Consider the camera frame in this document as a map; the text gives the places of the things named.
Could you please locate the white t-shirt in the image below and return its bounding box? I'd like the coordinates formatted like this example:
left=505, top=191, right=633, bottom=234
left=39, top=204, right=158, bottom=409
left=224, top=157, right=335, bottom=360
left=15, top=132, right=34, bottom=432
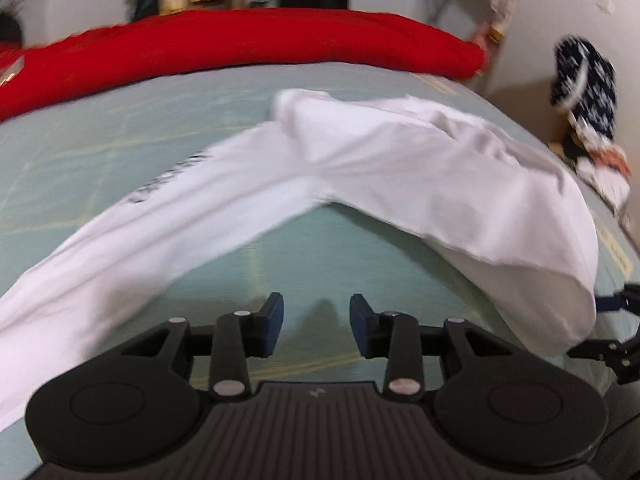
left=1, top=89, right=599, bottom=426

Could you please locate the pile of folded clothes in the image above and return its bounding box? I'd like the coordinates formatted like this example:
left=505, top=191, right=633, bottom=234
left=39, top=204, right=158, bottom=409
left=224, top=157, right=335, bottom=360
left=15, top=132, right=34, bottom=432
left=548, top=114, right=631, bottom=219

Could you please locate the navy star-patterned garment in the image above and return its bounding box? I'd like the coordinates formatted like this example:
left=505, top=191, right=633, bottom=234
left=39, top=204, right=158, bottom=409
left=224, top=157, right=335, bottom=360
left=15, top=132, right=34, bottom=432
left=550, top=36, right=617, bottom=141

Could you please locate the teal plaid bed blanket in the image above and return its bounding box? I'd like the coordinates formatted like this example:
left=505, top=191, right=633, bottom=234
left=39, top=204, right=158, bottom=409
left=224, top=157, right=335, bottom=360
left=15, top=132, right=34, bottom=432
left=0, top=62, right=640, bottom=480

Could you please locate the red quilt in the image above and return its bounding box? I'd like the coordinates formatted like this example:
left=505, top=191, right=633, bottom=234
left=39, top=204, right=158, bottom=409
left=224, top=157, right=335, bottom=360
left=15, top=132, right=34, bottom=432
left=1, top=8, right=486, bottom=120

